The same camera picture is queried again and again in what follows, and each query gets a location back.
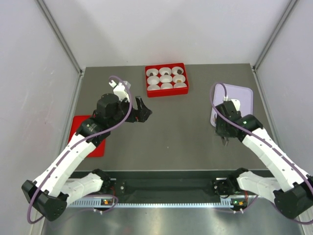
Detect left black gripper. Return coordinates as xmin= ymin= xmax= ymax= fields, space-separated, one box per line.
xmin=109 ymin=96 xmax=152 ymax=128

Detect metal tongs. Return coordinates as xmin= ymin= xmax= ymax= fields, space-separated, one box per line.
xmin=221 ymin=137 xmax=229 ymax=146

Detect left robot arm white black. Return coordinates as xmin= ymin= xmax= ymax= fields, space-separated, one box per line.
xmin=22 ymin=94 xmax=152 ymax=224

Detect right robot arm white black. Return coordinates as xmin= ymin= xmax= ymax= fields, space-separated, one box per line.
xmin=213 ymin=100 xmax=313 ymax=219

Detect red chocolate box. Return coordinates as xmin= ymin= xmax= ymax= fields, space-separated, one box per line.
xmin=145 ymin=63 xmax=189 ymax=98

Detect white paper cup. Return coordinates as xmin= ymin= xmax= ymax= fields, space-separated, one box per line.
xmin=159 ymin=67 xmax=172 ymax=76
xmin=172 ymin=66 xmax=184 ymax=75
xmin=147 ymin=76 xmax=160 ymax=85
xmin=173 ymin=83 xmax=187 ymax=89
xmin=160 ymin=83 xmax=173 ymax=90
xmin=147 ymin=85 xmax=160 ymax=91
xmin=146 ymin=69 xmax=158 ymax=77
xmin=159 ymin=75 xmax=173 ymax=83
xmin=173 ymin=74 xmax=186 ymax=83

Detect lilac plastic tray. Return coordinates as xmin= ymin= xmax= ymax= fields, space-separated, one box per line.
xmin=213 ymin=84 xmax=253 ymax=116

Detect red box lid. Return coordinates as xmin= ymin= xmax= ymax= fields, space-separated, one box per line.
xmin=68 ymin=115 xmax=105 ymax=158

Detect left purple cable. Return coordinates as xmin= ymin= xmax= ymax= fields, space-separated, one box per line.
xmin=26 ymin=75 xmax=134 ymax=224

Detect purple cable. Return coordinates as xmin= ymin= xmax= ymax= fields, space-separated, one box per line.
xmin=210 ymin=82 xmax=313 ymax=225
xmin=26 ymin=75 xmax=134 ymax=224

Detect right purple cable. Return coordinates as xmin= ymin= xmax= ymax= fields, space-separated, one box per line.
xmin=210 ymin=82 xmax=313 ymax=225

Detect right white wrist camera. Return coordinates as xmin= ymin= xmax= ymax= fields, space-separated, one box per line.
xmin=223 ymin=96 xmax=241 ymax=112

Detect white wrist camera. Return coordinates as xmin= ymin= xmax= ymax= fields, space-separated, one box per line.
xmin=223 ymin=96 xmax=241 ymax=112
xmin=109 ymin=80 xmax=130 ymax=102

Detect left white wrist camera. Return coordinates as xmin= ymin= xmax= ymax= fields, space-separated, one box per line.
xmin=109 ymin=80 xmax=130 ymax=102

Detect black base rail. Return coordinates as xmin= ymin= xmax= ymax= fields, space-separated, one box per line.
xmin=68 ymin=170 xmax=260 ymax=204

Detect aluminium frame profile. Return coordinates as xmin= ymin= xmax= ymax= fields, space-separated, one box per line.
xmin=34 ymin=0 xmax=83 ymax=75

